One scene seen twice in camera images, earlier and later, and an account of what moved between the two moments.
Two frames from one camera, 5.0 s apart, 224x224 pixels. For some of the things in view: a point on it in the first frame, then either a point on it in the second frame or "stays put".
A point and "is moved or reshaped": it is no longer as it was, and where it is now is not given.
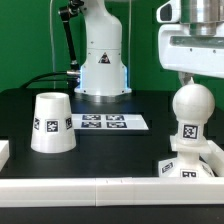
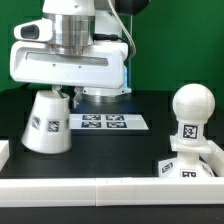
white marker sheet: (109, 122) stays put
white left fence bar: (4, 153) stays put
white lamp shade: (53, 129) is moved or reshaped
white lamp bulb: (193, 105) stays put
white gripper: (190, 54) to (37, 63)
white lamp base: (188, 163) stays put
